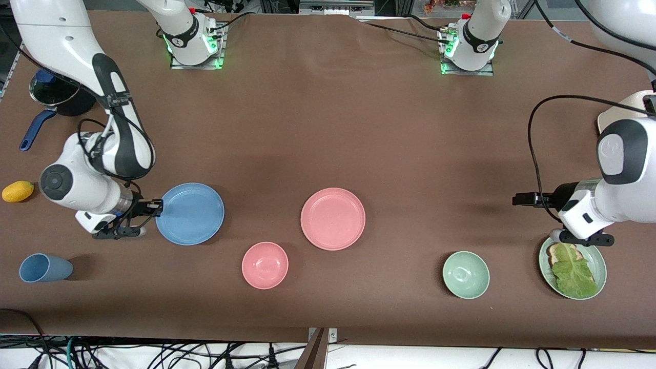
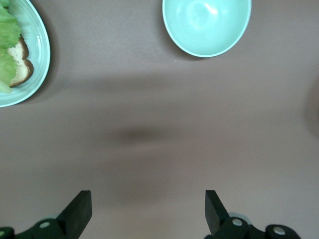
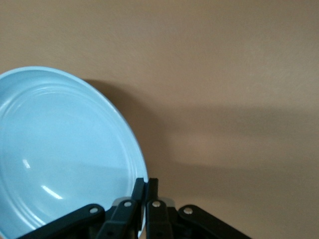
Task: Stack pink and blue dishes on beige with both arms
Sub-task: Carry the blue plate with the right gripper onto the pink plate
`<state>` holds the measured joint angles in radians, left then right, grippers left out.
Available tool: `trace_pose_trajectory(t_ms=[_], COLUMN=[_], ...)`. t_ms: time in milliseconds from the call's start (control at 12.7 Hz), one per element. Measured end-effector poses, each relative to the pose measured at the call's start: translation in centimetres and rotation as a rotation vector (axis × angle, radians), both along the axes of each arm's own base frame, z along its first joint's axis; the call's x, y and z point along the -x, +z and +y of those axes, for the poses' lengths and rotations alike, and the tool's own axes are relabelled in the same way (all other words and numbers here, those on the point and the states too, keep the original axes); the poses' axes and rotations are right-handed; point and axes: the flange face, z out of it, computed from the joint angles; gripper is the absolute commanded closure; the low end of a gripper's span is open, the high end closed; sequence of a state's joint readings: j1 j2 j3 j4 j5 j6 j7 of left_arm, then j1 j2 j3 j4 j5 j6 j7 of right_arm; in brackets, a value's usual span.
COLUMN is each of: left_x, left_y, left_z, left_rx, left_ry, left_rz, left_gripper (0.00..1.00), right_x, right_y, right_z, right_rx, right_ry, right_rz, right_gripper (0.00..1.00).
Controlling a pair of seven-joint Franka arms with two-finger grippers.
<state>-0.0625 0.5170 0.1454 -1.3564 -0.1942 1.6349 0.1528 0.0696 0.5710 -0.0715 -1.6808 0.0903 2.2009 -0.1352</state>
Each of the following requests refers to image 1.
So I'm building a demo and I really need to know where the black base cable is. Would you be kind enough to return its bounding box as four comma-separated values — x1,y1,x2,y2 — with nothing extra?
208,10,254,32
356,14,454,46

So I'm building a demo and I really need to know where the black left base cable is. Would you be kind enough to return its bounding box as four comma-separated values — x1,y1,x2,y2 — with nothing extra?
356,14,454,46

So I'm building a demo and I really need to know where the metal table clamp bracket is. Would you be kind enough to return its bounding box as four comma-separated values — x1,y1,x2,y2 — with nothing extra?
295,327,339,369

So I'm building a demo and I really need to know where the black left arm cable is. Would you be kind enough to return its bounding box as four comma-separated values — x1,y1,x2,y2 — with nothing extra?
527,0,656,225

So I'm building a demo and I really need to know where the green bowl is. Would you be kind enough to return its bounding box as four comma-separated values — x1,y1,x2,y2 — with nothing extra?
442,251,490,299

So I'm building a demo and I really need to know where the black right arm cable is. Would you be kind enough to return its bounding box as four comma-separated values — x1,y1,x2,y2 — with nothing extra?
77,117,116,154

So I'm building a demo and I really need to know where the green plate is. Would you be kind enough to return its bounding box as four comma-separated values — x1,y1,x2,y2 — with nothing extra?
538,237,607,300

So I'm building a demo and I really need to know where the cream toaster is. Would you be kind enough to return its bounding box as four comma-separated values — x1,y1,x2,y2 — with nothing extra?
597,91,656,133

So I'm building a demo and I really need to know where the toasted bread slice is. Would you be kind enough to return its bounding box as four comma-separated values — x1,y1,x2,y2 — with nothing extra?
546,243,598,282

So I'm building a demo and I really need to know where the black pot blue handle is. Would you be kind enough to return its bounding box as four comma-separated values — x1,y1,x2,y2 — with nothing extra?
19,69,98,152

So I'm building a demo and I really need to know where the black right base cable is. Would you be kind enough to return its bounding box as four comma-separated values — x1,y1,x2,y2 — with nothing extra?
208,10,254,32

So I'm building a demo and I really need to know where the yellow lemon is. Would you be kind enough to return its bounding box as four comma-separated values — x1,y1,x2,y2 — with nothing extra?
2,180,35,203

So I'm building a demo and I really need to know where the pink bowl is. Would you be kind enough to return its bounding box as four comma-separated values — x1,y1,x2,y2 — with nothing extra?
241,241,289,290

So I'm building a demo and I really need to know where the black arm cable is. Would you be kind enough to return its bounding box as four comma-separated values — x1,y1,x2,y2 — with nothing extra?
77,117,116,154
527,0,656,225

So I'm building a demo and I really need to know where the blue plate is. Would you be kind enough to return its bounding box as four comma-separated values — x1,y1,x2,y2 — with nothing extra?
155,183,225,246

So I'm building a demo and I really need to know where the blue cup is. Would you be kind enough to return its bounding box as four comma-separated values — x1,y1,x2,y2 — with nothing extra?
19,253,74,283

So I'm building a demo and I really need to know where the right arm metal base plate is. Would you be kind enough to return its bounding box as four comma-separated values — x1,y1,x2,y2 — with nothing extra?
171,23,226,70

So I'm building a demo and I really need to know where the green lettuce leaf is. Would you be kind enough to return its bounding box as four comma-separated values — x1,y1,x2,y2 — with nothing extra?
551,243,599,299

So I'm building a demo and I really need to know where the glass pot lid blue knob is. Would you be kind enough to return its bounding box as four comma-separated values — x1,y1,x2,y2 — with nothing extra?
29,69,81,106

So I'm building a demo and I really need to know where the pink plate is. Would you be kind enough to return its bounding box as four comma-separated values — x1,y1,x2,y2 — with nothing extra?
300,188,366,251

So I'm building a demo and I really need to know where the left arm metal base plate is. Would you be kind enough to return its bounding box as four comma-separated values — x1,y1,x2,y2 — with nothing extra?
441,26,495,76

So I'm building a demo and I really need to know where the grey metal frame rail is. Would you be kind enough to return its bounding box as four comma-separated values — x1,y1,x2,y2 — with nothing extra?
300,0,375,15

